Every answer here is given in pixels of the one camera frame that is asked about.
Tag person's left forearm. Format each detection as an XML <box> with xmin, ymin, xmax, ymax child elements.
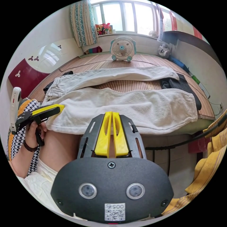
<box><xmin>8</xmin><ymin>140</ymin><xmax>40</xmax><ymax>179</ymax></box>

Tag white and maroon cupboard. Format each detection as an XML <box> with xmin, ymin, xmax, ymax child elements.
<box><xmin>8</xmin><ymin>38</ymin><xmax>84</xmax><ymax>93</ymax></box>

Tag pile of clothes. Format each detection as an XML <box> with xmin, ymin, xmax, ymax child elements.
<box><xmin>159</xmin><ymin>73</ymin><xmax>202</xmax><ymax>111</ymax></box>

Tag teal patterned curtain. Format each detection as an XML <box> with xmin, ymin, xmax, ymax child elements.
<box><xmin>70</xmin><ymin>1</ymin><xmax>98</xmax><ymax>48</ymax></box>

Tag grey plush toy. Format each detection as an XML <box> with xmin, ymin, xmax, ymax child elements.
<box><xmin>158</xmin><ymin>43</ymin><xmax>171</xmax><ymax>59</ymax></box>

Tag blue bag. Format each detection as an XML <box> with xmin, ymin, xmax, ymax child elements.
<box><xmin>168</xmin><ymin>56</ymin><xmax>190</xmax><ymax>73</ymax></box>

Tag bed with woven mat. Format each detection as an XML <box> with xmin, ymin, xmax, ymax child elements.
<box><xmin>28</xmin><ymin>52</ymin><xmax>216</xmax><ymax>135</ymax></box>

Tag black metal frame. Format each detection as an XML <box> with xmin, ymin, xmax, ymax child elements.
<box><xmin>145</xmin><ymin>115</ymin><xmax>227</xmax><ymax>176</ymax></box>

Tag white and teal table fan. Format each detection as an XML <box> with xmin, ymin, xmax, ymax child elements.
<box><xmin>110</xmin><ymin>35</ymin><xmax>137</xmax><ymax>62</ymax></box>

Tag person's left hand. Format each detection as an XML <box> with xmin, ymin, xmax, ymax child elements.
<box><xmin>24</xmin><ymin>121</ymin><xmax>48</xmax><ymax>148</ymax></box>

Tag window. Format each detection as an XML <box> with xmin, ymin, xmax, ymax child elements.
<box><xmin>90</xmin><ymin>0</ymin><xmax>178</xmax><ymax>37</ymax></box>

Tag colourful plush toys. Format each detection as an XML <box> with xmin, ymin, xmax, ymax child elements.
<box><xmin>95</xmin><ymin>22</ymin><xmax>114</xmax><ymax>35</ymax></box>

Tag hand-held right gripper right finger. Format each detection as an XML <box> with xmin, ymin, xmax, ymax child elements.
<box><xmin>112</xmin><ymin>112</ymin><xmax>129</xmax><ymax>157</ymax></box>

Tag white pants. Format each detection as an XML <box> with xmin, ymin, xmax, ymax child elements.
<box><xmin>43</xmin><ymin>66</ymin><xmax>198</xmax><ymax>135</ymax></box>

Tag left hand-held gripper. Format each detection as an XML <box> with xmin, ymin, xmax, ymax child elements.
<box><xmin>15</xmin><ymin>104</ymin><xmax>65</xmax><ymax>147</ymax></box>

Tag black garment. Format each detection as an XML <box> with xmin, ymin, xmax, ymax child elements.
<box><xmin>43</xmin><ymin>71</ymin><xmax>74</xmax><ymax>92</ymax></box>

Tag houndstooth cushion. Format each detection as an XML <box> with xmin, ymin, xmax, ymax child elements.
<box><xmin>6</xmin><ymin>98</ymin><xmax>41</xmax><ymax>178</ymax></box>

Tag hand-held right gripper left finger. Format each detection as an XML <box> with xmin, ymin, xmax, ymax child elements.
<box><xmin>94</xmin><ymin>111</ymin><xmax>113</xmax><ymax>158</ymax></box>

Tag yellow striped cloth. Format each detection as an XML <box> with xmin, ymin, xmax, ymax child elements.
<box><xmin>162</xmin><ymin>109</ymin><xmax>227</xmax><ymax>216</ymax></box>

